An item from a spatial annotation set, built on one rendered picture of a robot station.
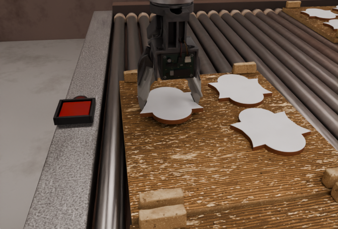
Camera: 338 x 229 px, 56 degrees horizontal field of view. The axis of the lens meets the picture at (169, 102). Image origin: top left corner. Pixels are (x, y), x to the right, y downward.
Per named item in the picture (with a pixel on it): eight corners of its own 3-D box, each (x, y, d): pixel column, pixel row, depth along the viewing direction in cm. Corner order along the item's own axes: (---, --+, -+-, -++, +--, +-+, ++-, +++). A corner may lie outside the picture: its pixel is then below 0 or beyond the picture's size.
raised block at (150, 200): (139, 217, 42) (138, 202, 40) (138, 206, 43) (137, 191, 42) (184, 210, 43) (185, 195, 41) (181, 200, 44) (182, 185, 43)
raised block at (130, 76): (124, 83, 75) (123, 72, 74) (123, 80, 77) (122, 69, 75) (149, 81, 76) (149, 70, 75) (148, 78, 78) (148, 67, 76)
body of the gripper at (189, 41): (153, 84, 53) (152, 11, 47) (147, 63, 60) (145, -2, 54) (198, 81, 54) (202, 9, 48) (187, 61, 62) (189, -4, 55)
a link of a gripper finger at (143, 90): (129, 118, 58) (150, 75, 54) (127, 101, 63) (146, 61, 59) (145, 123, 59) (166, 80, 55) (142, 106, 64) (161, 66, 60)
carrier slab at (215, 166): (132, 226, 42) (131, 218, 42) (119, 86, 77) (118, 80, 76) (368, 192, 48) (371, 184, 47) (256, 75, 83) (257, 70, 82)
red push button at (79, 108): (59, 123, 64) (58, 117, 64) (64, 107, 70) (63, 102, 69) (89, 121, 65) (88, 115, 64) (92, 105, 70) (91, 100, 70)
